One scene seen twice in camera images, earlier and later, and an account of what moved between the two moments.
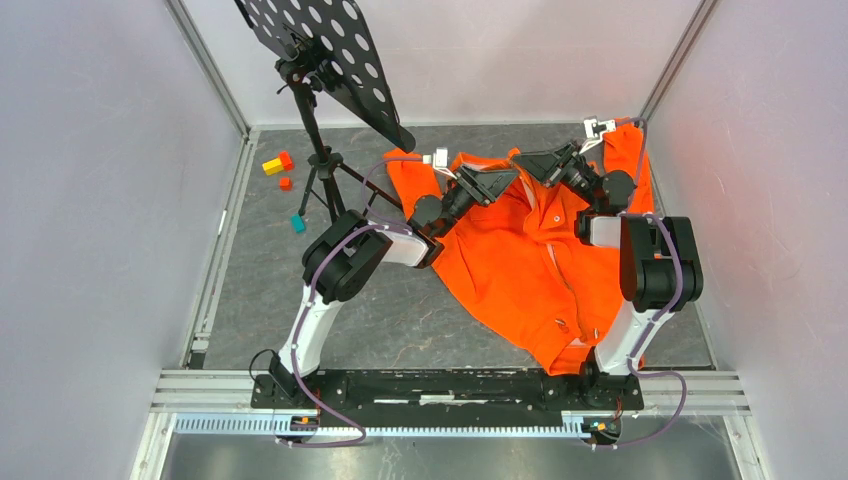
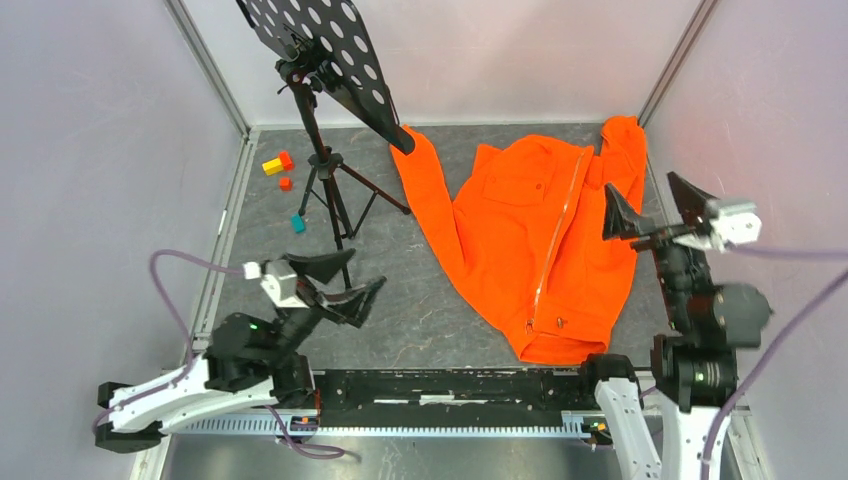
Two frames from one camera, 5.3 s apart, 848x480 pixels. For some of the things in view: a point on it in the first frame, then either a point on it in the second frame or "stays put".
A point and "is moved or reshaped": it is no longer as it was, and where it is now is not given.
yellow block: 272,167 stays put
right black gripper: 545,164 -> 693,204
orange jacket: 520,259 is moved or reshaped
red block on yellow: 286,161 stays put
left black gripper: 483,186 -> 351,305
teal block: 297,222 stays put
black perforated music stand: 330,49 stays put
